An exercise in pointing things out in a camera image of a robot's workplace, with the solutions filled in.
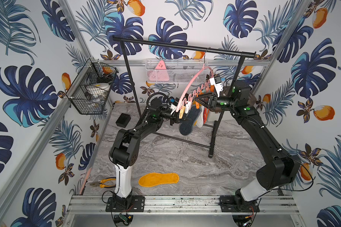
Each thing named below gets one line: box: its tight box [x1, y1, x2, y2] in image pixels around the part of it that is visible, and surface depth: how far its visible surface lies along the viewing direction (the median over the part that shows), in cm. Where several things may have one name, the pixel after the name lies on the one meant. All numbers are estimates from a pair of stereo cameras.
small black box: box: [115, 113, 132, 128], surface depth 109 cm
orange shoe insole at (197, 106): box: [193, 101, 200, 127], surface depth 69 cm
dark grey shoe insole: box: [179, 104, 203, 137], surface depth 74 cm
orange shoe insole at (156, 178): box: [138, 172, 180, 188], surface depth 85 cm
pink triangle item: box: [148, 60, 170, 82], surface depth 92 cm
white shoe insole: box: [196, 104, 205, 129], surface depth 89 cm
